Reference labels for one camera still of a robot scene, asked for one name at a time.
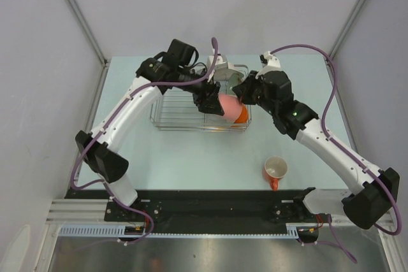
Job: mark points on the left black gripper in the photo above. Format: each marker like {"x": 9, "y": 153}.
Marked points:
{"x": 208, "y": 100}

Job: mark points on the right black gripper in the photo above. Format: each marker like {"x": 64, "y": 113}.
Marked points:
{"x": 243, "y": 90}

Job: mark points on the coral pink cup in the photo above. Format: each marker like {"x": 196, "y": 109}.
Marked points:
{"x": 231, "y": 107}

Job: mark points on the white bowl orange outside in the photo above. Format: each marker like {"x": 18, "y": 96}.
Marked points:
{"x": 240, "y": 117}

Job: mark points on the metal wire dish rack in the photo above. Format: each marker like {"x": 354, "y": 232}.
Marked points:
{"x": 176, "y": 111}

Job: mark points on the green ceramic bowl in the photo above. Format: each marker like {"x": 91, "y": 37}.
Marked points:
{"x": 234, "y": 80}

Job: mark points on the white scalloped plate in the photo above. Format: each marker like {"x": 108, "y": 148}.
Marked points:
{"x": 225, "y": 70}

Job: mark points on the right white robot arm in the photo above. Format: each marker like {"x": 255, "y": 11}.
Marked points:
{"x": 371, "y": 191}

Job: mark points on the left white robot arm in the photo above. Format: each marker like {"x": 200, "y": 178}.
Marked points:
{"x": 99, "y": 148}

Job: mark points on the orange mug white inside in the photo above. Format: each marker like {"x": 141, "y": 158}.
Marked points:
{"x": 274, "y": 169}

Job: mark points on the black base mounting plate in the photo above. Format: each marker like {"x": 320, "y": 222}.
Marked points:
{"x": 222, "y": 212}

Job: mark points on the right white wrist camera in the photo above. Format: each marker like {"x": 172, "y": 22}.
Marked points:
{"x": 269, "y": 63}

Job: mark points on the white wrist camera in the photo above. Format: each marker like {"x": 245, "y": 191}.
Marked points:
{"x": 269, "y": 63}
{"x": 221, "y": 62}

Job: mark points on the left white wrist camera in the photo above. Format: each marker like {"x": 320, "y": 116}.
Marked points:
{"x": 221, "y": 62}

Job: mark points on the white slotted cable duct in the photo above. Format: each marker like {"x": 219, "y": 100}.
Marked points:
{"x": 122, "y": 231}

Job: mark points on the right aluminium frame post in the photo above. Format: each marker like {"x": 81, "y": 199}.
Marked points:
{"x": 352, "y": 17}

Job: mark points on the aluminium frame post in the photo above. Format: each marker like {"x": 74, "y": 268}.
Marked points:
{"x": 352, "y": 17}
{"x": 86, "y": 30}

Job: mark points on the left aluminium frame post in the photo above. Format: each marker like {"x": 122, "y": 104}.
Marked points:
{"x": 86, "y": 30}

